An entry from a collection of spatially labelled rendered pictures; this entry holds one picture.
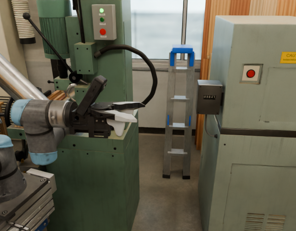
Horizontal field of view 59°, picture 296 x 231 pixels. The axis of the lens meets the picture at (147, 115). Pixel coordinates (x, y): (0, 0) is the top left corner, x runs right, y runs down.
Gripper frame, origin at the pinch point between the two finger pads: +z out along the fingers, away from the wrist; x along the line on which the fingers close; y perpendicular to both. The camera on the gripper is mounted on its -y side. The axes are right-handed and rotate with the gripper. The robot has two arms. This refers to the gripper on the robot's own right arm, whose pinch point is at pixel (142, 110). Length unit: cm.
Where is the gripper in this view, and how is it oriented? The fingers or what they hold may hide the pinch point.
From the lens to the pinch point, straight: 69.4
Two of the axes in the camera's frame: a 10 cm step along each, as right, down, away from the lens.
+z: 9.9, 0.4, -1.0
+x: -1.1, 2.7, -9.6
